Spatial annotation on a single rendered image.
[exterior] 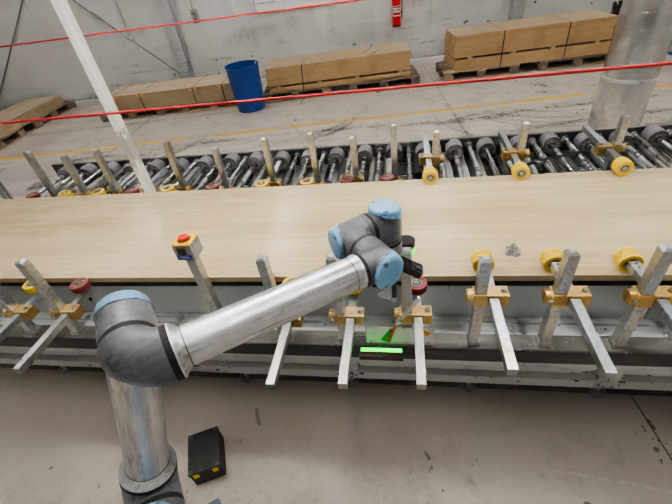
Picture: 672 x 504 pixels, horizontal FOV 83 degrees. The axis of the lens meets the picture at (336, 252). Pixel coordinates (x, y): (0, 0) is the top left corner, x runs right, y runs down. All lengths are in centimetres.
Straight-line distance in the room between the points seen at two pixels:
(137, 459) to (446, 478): 137
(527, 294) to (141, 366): 142
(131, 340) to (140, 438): 39
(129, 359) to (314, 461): 147
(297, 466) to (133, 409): 123
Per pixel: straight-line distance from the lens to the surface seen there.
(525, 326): 180
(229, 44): 854
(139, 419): 109
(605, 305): 190
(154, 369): 80
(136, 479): 130
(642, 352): 177
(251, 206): 216
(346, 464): 211
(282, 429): 224
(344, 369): 133
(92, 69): 249
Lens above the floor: 194
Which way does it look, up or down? 38 degrees down
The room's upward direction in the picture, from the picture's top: 9 degrees counter-clockwise
